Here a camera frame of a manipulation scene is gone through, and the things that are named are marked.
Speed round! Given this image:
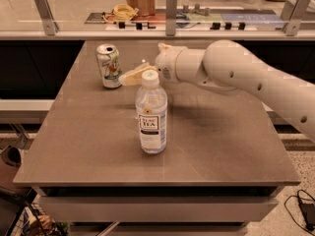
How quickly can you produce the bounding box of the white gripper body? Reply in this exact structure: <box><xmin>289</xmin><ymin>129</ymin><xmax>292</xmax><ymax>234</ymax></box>
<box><xmin>155</xmin><ymin>43</ymin><xmax>186</xmax><ymax>83</ymax></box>

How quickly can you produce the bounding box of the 7up soda can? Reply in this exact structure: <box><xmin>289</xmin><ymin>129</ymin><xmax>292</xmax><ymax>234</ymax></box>
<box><xmin>95</xmin><ymin>43</ymin><xmax>122</xmax><ymax>89</ymax></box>

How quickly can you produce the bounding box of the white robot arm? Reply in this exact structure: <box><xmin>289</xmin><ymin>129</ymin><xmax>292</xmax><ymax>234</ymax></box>
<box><xmin>119</xmin><ymin>40</ymin><xmax>315</xmax><ymax>141</ymax></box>

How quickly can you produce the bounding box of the clear tea bottle white cap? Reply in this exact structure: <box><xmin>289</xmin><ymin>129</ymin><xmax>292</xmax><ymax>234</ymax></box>
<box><xmin>135</xmin><ymin>70</ymin><xmax>168</xmax><ymax>154</ymax></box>

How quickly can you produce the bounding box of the grey table with drawer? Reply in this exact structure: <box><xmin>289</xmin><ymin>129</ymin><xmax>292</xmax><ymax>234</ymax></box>
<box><xmin>15</xmin><ymin>41</ymin><xmax>299</xmax><ymax>236</ymax></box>

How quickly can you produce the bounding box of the yellow coiled cable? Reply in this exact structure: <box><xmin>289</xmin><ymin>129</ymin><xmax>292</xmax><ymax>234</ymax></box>
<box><xmin>101</xmin><ymin>3</ymin><xmax>140</xmax><ymax>25</ymax></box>

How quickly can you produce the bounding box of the middle metal glass bracket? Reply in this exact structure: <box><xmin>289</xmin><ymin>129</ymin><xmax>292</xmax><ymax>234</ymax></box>
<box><xmin>165</xmin><ymin>0</ymin><xmax>177</xmax><ymax>36</ymax></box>

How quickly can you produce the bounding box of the metal glass bracket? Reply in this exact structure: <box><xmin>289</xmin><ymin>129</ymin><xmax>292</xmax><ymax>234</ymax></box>
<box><xmin>165</xmin><ymin>0</ymin><xmax>177</xmax><ymax>36</ymax></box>
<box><xmin>33</xmin><ymin>0</ymin><xmax>59</xmax><ymax>36</ymax></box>
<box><xmin>281</xmin><ymin>0</ymin><xmax>311</xmax><ymax>36</ymax></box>

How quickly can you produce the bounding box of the left metal glass bracket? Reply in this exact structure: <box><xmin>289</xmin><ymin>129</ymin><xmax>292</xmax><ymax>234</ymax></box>
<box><xmin>33</xmin><ymin>0</ymin><xmax>59</xmax><ymax>36</ymax></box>

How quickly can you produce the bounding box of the right metal glass bracket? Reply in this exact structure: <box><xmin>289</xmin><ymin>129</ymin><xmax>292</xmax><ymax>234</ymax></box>
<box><xmin>281</xmin><ymin>0</ymin><xmax>311</xmax><ymax>36</ymax></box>

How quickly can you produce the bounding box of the wire basket with items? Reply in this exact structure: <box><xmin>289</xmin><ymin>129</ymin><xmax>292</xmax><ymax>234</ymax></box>
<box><xmin>4</xmin><ymin>205</ymin><xmax>70</xmax><ymax>236</ymax></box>

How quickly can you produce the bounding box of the black power adapter with cable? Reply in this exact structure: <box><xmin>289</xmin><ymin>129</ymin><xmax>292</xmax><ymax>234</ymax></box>
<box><xmin>283</xmin><ymin>189</ymin><xmax>315</xmax><ymax>236</ymax></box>

